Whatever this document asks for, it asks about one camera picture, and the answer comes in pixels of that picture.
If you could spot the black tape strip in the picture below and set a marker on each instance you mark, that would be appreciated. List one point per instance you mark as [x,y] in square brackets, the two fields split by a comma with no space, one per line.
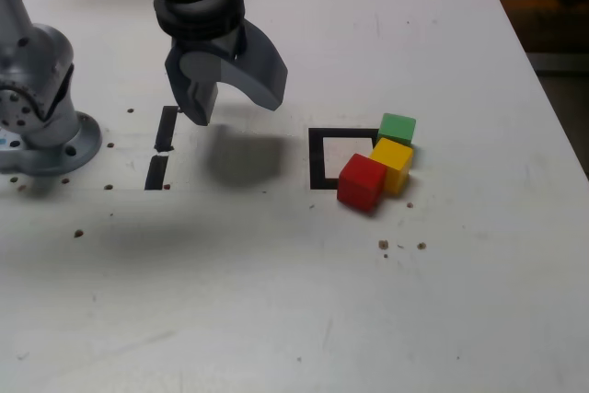
[165,128]

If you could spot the yellow cube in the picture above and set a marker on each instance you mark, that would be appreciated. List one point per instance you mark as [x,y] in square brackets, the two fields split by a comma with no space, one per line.
[396,159]

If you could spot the black tape square outline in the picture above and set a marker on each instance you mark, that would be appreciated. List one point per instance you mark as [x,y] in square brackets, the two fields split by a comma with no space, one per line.
[316,158]

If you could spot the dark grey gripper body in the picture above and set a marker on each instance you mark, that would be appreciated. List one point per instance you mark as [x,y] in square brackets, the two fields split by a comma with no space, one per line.
[211,43]

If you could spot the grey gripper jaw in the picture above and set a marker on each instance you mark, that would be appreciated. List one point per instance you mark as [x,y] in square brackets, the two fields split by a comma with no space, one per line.
[262,75]
[193,94]

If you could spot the green cube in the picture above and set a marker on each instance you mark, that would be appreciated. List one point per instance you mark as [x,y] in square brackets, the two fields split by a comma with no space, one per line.
[398,128]

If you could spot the red cube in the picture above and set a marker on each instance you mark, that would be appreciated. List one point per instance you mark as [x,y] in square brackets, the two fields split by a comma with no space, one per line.
[361,183]

